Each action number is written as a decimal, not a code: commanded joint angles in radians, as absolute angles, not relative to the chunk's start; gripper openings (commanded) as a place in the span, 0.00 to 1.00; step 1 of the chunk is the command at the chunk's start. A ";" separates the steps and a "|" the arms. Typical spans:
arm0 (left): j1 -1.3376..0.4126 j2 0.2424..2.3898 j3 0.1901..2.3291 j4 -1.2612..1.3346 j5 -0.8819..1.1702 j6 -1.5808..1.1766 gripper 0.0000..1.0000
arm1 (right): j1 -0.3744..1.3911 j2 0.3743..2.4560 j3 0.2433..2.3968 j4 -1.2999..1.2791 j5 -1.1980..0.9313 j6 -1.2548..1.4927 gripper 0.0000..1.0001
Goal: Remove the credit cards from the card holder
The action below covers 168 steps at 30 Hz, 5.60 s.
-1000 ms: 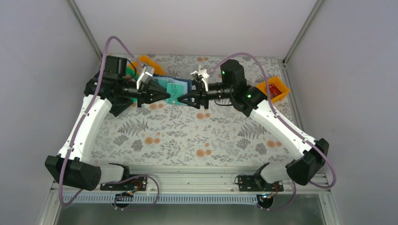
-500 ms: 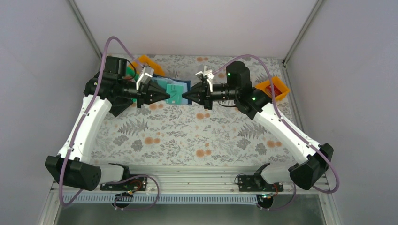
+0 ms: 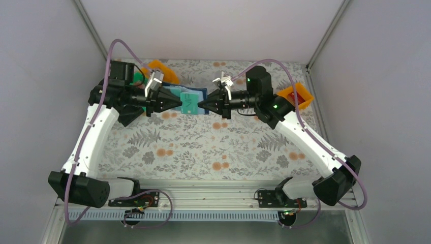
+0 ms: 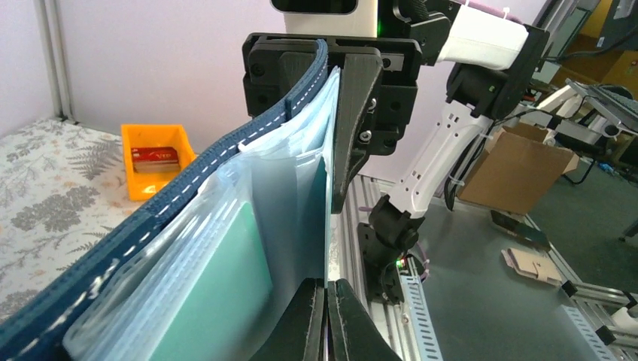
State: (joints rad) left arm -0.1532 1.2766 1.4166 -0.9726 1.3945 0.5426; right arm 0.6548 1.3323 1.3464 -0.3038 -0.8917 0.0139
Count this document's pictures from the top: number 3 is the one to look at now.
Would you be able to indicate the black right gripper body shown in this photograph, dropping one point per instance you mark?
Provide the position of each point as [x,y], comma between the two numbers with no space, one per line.
[225,103]

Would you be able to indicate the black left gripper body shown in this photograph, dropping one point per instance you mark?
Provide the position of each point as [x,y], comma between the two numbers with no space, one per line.
[150,101]

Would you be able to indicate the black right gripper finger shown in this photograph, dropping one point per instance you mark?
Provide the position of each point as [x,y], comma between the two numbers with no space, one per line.
[210,108]
[211,98]

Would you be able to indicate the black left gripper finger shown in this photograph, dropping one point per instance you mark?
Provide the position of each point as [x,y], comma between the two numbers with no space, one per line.
[164,106]
[172,93]

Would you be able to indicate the blue leather card holder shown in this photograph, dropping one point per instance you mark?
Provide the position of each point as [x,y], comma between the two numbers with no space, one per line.
[202,92]

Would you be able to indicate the teal card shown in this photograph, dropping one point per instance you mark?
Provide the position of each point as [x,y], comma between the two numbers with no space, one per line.
[189,103]

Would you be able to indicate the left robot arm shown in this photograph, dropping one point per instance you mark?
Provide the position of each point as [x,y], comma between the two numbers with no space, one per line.
[114,99]

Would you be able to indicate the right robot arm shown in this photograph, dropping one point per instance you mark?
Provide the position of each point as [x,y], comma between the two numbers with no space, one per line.
[338,172]

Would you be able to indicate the red card in right bin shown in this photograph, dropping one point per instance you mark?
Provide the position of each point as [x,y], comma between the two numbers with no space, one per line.
[296,97]

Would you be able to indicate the orange plastic bin left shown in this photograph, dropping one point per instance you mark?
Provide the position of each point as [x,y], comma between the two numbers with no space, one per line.
[169,75]

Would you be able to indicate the orange plastic bin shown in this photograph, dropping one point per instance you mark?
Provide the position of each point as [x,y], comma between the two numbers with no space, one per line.
[169,75]
[304,97]

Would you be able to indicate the green plastic bin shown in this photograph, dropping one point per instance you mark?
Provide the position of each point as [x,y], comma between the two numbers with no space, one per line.
[139,79]

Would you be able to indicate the black plastic bin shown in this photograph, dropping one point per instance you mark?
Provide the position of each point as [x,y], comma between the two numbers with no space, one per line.
[129,114]

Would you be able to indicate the orange plastic bin right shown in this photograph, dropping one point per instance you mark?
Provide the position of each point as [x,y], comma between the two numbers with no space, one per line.
[304,97]

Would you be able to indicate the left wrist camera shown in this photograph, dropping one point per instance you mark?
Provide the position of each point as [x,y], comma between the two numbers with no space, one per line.
[154,82]

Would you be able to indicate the aluminium rail frame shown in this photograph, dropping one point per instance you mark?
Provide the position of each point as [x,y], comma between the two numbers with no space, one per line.
[210,194]

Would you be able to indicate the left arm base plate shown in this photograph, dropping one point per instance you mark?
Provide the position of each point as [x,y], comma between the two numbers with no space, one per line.
[145,198]

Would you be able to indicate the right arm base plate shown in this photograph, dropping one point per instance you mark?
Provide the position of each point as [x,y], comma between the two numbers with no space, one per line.
[273,199]

